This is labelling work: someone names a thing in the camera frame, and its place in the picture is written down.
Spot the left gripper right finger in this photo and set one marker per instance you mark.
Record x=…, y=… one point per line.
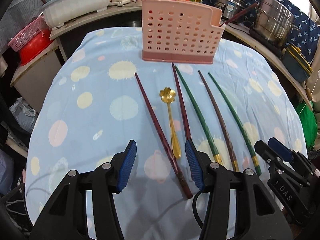
x=201, y=167

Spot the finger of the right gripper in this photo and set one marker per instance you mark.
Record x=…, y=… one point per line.
x=280, y=149
x=266, y=153

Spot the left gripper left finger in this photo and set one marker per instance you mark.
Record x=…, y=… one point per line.
x=116, y=172

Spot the thin dark maroon chopstick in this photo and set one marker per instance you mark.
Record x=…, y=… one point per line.
x=241, y=13

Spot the green chopstick gold band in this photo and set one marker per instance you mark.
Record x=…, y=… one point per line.
x=201, y=118

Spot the maroon chopstick grey band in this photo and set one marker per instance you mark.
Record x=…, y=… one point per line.
x=182, y=105

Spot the gold flower spoon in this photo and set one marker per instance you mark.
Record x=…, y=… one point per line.
x=168, y=97

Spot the long dark maroon chopstick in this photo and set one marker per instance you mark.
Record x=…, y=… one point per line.
x=179, y=174

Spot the blue patterned tablecloth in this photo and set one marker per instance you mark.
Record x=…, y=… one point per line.
x=94, y=107

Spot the stacked yellow green bowls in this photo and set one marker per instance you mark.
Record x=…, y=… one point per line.
x=296, y=63

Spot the black induction cooker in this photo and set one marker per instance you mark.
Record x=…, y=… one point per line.
x=269, y=45

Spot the steel steamer pot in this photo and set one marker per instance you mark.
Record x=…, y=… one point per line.
x=274, y=22

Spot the pink perforated utensil holder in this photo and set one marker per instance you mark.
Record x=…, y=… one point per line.
x=180, y=31

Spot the red plastic basin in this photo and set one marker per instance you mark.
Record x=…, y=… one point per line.
x=35, y=46

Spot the silver rice cooker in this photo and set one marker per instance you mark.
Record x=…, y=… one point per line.
x=230, y=7

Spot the pink plastic basket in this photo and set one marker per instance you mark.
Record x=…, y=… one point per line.
x=28, y=33

